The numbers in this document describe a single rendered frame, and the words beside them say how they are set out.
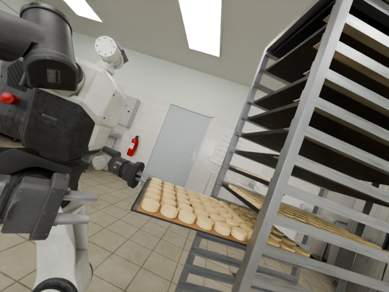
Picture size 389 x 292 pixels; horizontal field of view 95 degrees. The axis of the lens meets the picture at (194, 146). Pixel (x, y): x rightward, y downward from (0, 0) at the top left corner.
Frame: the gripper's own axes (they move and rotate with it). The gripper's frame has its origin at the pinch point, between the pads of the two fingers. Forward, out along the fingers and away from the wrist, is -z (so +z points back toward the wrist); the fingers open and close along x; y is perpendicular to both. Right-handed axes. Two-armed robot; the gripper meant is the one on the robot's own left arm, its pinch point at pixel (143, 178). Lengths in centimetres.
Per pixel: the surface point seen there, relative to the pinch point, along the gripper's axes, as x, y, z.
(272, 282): -8, -9, -59
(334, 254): -63, 341, -207
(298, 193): 18, -9, -58
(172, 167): -31, 305, 137
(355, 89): 54, -6, -63
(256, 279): -8, -11, -54
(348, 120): 44, -6, -64
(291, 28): 83, 7, -38
